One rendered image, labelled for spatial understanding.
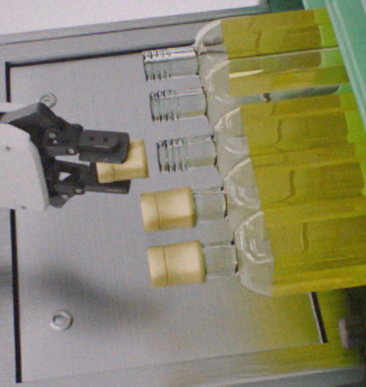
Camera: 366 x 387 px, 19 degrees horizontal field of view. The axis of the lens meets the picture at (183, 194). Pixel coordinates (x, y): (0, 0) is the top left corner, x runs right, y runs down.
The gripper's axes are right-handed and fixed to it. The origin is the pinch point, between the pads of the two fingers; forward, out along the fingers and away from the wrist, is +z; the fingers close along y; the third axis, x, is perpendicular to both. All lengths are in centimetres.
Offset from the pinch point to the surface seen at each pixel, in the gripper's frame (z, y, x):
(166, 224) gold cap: 6.1, 0.2, -6.2
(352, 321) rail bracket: 22.1, -4.1, -11.5
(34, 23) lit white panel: -14.8, -13.1, 29.9
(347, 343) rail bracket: 21.8, -4.9, -13.0
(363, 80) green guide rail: 21.6, 6.1, 6.0
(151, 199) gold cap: 4.8, 1.6, -4.9
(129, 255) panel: 1.2, -12.7, -1.2
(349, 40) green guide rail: 20.2, 6.0, 10.9
